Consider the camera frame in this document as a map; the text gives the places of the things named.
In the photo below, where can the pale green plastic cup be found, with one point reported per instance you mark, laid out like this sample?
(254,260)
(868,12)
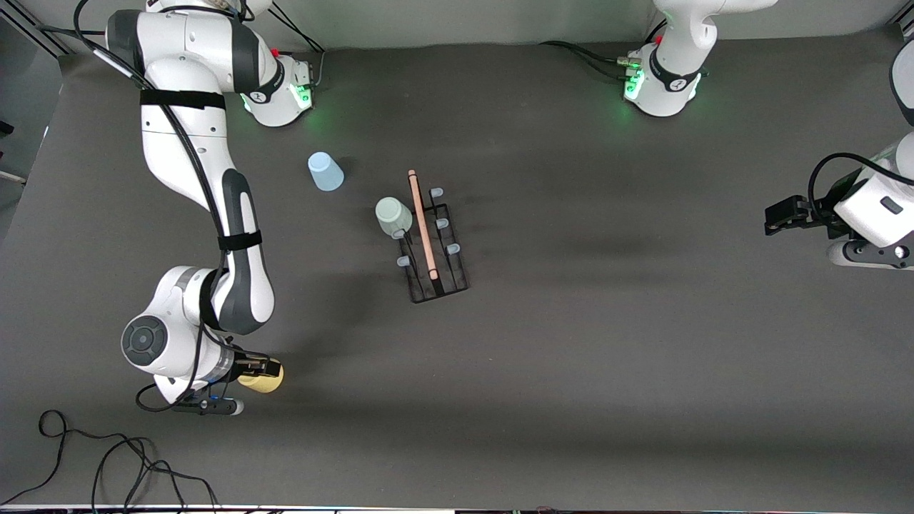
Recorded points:
(393,215)

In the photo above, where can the yellow plastic cup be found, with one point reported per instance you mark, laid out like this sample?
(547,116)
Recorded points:
(265,384)

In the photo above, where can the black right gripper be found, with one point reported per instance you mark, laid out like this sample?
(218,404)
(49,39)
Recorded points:
(248,365)

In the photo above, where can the light blue plastic cup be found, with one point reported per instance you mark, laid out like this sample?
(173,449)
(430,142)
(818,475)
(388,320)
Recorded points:
(326,173)

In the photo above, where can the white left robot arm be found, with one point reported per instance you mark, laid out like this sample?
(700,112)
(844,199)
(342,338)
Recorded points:
(671,71)

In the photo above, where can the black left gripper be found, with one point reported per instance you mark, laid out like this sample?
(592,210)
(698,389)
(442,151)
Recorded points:
(814,215)

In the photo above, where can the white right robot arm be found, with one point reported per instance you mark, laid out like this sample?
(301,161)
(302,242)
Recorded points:
(186,143)

